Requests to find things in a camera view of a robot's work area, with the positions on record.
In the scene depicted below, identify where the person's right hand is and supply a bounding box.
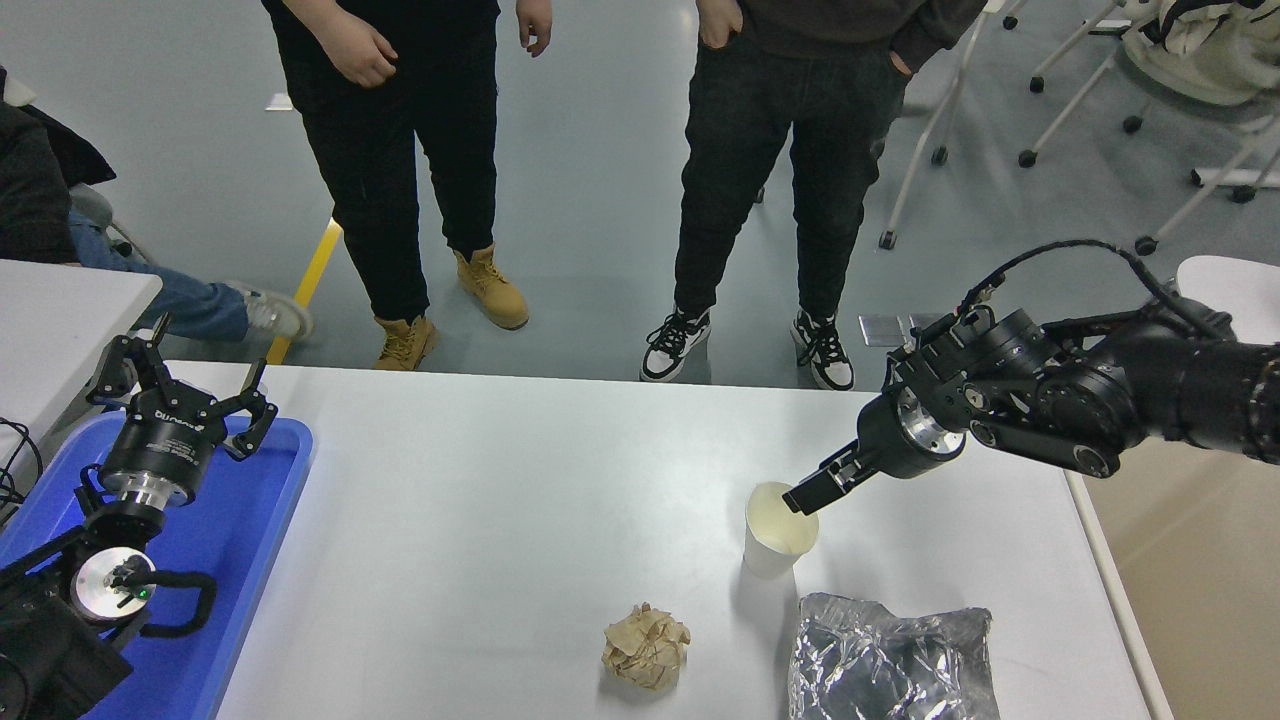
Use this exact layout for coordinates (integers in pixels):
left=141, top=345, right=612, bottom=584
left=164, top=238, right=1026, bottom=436
left=318, top=8, right=399, bottom=89
left=697, top=0, right=744, bottom=51

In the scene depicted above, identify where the cream jacket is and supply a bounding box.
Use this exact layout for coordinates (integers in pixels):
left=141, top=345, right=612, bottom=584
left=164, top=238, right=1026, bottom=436
left=1125, top=0, right=1280, bottom=108

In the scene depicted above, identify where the white paper cup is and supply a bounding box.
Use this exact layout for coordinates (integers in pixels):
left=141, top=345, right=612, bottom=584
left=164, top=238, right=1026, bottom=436
left=743, top=482, right=821, bottom=579

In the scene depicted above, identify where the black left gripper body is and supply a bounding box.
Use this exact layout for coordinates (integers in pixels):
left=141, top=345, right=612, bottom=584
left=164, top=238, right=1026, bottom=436
left=99, top=380, right=225, bottom=493

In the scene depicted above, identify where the white wheeled chair frame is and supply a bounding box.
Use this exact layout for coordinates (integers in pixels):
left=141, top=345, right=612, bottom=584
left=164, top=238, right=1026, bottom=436
left=878, top=0, right=1006, bottom=251

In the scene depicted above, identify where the white wheeled table frame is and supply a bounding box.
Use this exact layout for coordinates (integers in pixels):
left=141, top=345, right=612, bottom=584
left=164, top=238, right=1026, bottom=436
left=1135, top=120, right=1280, bottom=256

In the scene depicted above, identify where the black cable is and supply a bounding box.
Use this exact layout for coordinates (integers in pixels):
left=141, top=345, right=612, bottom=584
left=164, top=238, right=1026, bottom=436
left=0, top=415, right=46, bottom=526

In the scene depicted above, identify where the crumpled tan paper ball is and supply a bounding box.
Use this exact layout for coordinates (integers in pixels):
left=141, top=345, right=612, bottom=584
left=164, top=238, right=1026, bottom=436
left=601, top=602, right=693, bottom=692

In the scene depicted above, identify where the white wheeled chair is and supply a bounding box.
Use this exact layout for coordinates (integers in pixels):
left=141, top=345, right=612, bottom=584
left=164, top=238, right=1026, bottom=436
left=1003, top=0, right=1151, bottom=96
left=1018, top=45, right=1151, bottom=169

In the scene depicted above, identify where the blue plastic tray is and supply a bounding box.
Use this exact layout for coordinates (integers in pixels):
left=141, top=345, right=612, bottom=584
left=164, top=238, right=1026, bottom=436
left=0, top=410, right=316, bottom=720

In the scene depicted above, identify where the large pale bin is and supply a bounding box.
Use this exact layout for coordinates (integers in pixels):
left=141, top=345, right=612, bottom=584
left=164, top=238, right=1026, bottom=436
left=1063, top=435, right=1280, bottom=720

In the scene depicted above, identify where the person's left hand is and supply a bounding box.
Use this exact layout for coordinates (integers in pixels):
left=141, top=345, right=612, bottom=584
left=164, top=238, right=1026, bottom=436
left=516, top=0, right=554, bottom=58

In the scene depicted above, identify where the white rounded side table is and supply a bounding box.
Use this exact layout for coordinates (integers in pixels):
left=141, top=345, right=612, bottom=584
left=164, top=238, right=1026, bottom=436
left=1175, top=254, right=1280, bottom=346

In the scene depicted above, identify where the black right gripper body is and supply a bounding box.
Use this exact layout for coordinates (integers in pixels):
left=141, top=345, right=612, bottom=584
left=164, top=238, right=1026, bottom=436
left=853, top=392, right=969, bottom=481

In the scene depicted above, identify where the grey wheeled chair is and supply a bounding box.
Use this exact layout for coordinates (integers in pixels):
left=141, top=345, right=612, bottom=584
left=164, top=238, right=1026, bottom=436
left=70, top=183, right=156, bottom=266

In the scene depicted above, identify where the person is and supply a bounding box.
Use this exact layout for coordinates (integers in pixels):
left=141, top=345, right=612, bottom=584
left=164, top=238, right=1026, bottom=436
left=0, top=65, right=314, bottom=343
left=640, top=0, right=991, bottom=391
left=262, top=0, right=554, bottom=373

